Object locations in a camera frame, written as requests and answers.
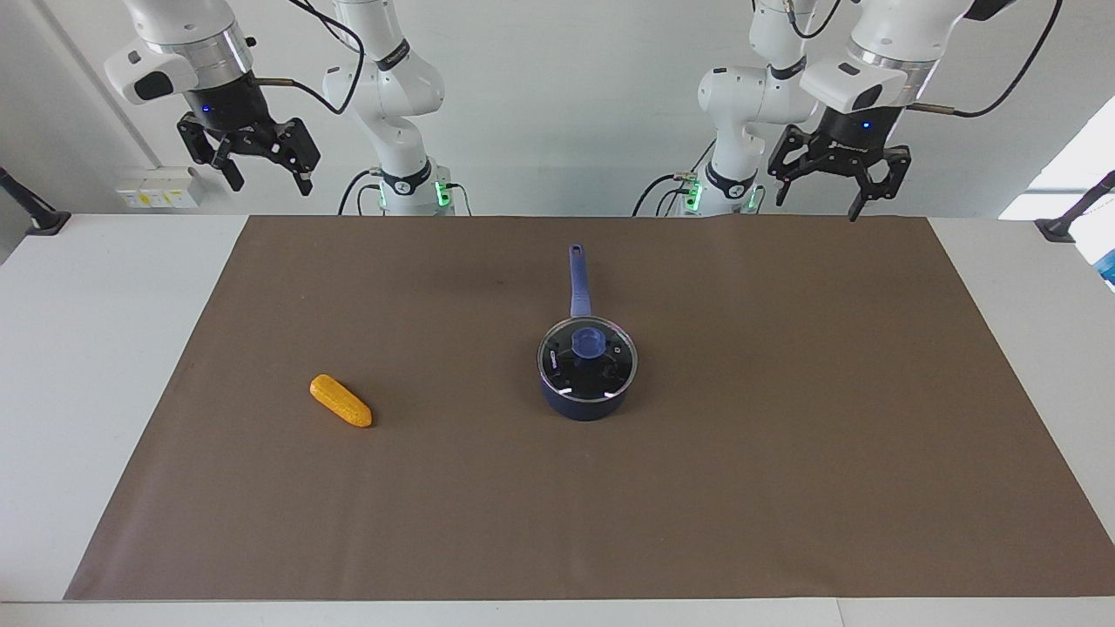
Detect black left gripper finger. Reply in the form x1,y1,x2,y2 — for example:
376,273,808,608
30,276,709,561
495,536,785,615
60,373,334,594
768,126,824,208
849,146,912,223

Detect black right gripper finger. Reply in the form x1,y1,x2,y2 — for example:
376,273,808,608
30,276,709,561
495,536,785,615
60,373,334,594
264,118,321,197
177,113,247,192

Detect yellow toy corn cob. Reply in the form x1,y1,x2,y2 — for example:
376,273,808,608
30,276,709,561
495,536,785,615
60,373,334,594
309,374,374,429

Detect glass lid with blue knob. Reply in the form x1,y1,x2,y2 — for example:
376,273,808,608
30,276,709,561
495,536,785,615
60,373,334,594
538,317,639,407

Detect brown table mat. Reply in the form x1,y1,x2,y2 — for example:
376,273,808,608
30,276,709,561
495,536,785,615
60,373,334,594
64,215,1115,602

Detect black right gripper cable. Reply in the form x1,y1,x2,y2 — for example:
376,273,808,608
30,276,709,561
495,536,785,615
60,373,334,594
253,0,367,116

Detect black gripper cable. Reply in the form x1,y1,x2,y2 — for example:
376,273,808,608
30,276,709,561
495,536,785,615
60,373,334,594
253,0,367,116
906,0,1065,118

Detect black right arm base cables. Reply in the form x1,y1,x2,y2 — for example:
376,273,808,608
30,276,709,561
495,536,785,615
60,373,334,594
338,168,473,217

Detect black arm base cables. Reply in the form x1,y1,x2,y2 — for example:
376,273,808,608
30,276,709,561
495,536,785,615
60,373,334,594
338,168,473,217
633,139,717,217

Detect white wall socket box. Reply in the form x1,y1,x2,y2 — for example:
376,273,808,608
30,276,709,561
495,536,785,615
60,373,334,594
116,168,207,210

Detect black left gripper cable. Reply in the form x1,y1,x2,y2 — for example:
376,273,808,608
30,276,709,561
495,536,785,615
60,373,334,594
906,0,1065,118

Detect white wall cable duct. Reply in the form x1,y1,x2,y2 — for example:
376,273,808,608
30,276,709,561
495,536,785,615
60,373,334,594
35,0,165,172

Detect black left arm base cables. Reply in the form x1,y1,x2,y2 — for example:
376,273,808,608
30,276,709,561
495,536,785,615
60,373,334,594
633,139,717,217

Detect black camera stand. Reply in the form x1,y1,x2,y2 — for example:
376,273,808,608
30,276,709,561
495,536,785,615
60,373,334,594
0,165,72,237
1035,170,1115,244

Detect black saucepan with purple handle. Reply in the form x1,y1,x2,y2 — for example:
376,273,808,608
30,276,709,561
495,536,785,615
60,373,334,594
537,243,639,422

